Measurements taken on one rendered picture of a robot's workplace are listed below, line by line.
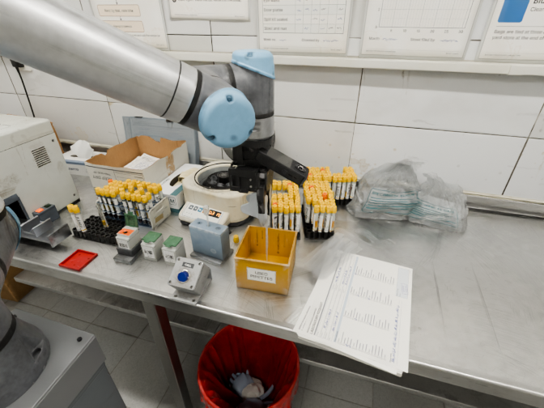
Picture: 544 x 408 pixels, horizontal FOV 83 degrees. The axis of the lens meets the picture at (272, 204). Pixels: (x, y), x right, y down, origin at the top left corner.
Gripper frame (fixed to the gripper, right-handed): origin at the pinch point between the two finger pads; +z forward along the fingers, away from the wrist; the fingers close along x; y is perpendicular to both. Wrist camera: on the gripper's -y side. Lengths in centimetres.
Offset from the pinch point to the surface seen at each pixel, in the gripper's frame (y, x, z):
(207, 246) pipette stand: 17.0, -2.2, 13.1
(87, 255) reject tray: 51, 4, 17
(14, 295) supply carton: 160, -33, 99
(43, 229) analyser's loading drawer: 66, 1, 12
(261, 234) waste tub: 2.8, -6.4, 9.8
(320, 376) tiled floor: -20, -26, 105
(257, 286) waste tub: 1.1, 6.3, 15.9
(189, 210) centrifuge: 29.5, -18.0, 12.9
